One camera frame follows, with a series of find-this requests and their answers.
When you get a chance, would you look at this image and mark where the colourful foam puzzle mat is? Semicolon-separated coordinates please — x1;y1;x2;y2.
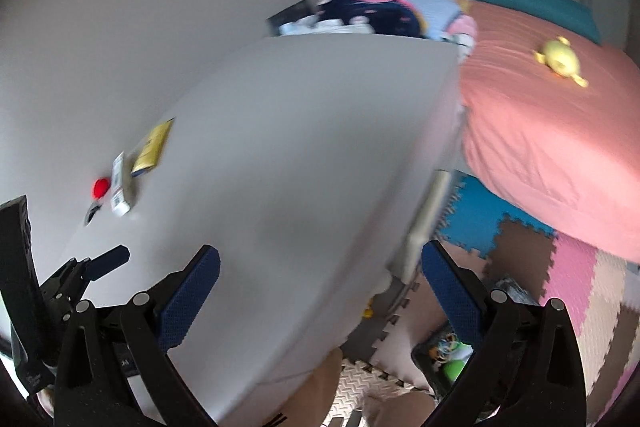
340;172;640;427

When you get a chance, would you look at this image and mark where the black box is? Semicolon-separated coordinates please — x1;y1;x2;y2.
267;0;317;35

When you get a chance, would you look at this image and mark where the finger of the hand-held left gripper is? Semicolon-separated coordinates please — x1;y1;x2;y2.
40;245;130;323

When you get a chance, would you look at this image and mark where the person's leg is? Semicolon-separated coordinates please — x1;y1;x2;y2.
287;347;341;427
362;389;436;427

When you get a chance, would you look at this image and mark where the white cloth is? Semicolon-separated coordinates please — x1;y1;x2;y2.
279;16;376;38

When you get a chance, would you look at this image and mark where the white carton box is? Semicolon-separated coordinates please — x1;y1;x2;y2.
110;152;133;218

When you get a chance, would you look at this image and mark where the yellow plush toy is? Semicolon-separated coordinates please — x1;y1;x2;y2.
531;37;590;88

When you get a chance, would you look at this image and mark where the navy patterned garment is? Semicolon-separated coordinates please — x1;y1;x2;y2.
316;0;426;38

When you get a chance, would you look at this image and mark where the light blue garment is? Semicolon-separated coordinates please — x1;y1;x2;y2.
397;0;463;40

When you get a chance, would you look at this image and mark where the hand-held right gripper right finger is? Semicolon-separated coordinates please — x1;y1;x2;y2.
421;239;587;427

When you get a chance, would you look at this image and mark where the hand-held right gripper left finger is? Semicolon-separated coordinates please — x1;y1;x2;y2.
52;244;222;427

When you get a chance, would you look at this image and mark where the bed with pink sheet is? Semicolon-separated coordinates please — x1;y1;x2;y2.
457;0;640;263

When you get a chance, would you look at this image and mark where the yellow packet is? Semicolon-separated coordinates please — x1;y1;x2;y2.
131;118;176;178

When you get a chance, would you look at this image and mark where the black plastic bag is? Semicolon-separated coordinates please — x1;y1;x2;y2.
411;276;543;400

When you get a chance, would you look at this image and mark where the green toy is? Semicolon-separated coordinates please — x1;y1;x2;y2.
437;359;473;383

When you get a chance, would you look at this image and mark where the beige drawer handle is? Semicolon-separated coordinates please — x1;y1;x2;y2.
405;169;453;280

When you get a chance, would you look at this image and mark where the pink and white garment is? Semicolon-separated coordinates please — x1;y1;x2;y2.
445;14;478;58

